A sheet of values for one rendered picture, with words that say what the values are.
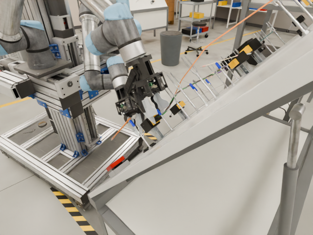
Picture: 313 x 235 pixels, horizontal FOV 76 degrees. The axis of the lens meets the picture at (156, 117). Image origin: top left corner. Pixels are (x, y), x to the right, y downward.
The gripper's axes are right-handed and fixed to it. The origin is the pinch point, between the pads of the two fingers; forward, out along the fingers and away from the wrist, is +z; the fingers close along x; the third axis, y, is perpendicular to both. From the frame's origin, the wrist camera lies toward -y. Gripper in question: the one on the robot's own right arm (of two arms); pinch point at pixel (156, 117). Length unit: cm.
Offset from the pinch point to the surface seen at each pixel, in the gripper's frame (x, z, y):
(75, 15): 318, -245, -644
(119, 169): -20.0, 6.6, 0.5
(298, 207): 14, 39, 32
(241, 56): 25.9, -8.2, 20.4
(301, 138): 80, 56, 15
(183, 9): 541, -118, -383
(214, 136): -9.3, 0.2, 28.7
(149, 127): -2.3, 2.5, -2.7
